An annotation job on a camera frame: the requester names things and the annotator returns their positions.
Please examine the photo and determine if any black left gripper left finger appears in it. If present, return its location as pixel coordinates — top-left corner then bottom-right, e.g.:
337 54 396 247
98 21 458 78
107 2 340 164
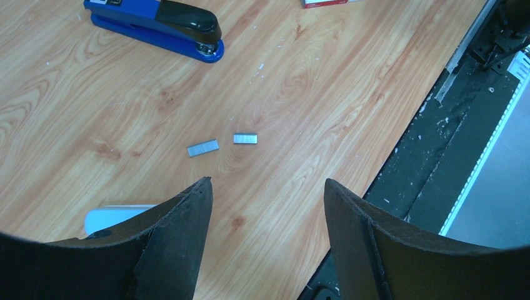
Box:
1 177 213 299

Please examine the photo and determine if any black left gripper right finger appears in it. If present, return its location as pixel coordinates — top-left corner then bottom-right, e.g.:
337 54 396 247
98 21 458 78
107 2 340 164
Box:
324 179 529 299

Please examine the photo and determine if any blue black stapler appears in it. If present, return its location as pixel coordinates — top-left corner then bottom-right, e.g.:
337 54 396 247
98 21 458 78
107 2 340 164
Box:
83 0 224 63

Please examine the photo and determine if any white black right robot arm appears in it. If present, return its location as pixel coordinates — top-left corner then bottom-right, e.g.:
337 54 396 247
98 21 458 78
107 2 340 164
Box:
468 0 529 71

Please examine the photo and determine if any staple box with staples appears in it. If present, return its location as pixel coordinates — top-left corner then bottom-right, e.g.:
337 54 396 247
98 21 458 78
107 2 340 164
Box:
301 0 358 9

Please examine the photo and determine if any left staple strip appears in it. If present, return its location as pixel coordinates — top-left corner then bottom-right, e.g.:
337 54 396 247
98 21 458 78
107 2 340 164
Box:
187 139 219 158

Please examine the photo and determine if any staple strip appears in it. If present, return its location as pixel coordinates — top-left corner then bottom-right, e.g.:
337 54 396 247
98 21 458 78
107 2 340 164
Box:
187 139 219 158
233 132 258 144

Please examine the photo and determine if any right staple strip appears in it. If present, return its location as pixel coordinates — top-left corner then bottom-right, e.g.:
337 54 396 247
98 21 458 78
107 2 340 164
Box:
233 132 258 144

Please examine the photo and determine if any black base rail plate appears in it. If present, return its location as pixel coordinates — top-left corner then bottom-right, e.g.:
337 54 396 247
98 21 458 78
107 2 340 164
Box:
301 53 529 299

